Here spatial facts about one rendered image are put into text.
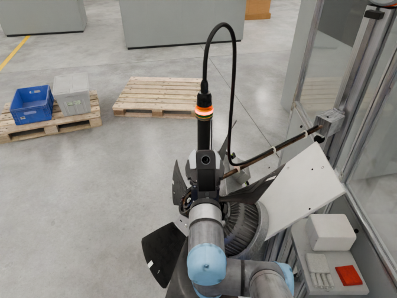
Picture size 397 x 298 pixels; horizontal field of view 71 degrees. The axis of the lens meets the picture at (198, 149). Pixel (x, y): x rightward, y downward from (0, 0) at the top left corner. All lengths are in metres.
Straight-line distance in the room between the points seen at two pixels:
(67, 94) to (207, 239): 3.31
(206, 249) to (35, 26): 7.88
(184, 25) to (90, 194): 4.46
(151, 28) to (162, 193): 4.28
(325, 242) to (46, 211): 2.34
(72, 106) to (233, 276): 3.40
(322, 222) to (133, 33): 5.59
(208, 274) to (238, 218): 0.51
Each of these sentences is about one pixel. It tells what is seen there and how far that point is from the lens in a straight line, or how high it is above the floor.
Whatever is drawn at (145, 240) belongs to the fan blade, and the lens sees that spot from 1.25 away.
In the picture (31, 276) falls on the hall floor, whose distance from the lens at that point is 2.56.
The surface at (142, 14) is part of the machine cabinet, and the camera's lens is 6.29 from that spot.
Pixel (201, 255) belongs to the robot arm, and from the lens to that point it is 0.56.
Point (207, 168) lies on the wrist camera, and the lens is 0.64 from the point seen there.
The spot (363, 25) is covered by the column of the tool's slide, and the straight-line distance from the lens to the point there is 1.18.
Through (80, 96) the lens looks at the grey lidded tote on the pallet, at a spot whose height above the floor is 0.41.
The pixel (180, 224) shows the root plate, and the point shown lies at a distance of 1.10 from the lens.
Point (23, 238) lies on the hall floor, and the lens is 2.81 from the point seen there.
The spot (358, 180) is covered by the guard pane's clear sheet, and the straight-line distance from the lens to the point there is 1.47.
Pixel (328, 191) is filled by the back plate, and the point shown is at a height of 1.33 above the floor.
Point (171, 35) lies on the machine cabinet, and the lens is 6.43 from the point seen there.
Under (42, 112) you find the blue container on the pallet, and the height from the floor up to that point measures 0.27.
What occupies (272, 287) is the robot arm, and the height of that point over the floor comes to 1.51.
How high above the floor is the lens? 1.99
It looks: 38 degrees down
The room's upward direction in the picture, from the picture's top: straight up
